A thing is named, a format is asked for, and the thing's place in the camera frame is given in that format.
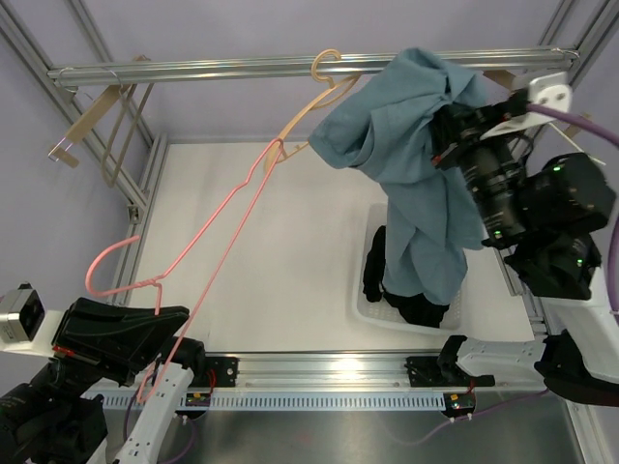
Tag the blue t shirt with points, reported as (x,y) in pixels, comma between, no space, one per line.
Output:
(383,131)

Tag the beige plastic hanger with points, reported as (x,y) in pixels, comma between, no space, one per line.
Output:
(314,96)

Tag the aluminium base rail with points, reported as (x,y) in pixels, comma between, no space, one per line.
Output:
(319,369)

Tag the right aluminium frame post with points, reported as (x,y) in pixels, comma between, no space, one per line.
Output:
(590,27)

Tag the white slotted cable duct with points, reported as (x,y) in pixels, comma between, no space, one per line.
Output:
(312,401)

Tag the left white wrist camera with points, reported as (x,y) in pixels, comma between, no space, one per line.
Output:
(27,328)

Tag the right wooden hanger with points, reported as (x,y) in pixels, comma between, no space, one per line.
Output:
(498,77)

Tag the wooden hanger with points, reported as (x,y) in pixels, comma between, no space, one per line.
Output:
(498,77)
(119,93)

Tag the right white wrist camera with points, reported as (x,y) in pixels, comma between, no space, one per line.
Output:
(537,104)

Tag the aluminium frame post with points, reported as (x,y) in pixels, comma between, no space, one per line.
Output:
(590,27)
(141,195)

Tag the aluminium hanging rail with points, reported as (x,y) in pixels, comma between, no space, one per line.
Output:
(137,72)

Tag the white plastic basket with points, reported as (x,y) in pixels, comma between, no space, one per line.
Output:
(381,314)

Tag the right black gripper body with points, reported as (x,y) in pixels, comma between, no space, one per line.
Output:
(474,130)

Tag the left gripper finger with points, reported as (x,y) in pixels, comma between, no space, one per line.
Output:
(107,313)
(136,344)

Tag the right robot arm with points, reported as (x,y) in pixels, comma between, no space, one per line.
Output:
(545,222)

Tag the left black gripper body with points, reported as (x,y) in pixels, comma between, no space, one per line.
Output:
(88,351)

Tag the left aluminium frame post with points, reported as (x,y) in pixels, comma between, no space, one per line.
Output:
(141,195)

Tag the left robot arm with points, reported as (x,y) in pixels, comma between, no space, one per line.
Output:
(49,419)

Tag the left wooden hanger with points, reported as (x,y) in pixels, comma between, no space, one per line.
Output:
(119,93)

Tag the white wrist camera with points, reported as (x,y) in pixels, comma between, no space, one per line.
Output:
(27,328)
(537,104)

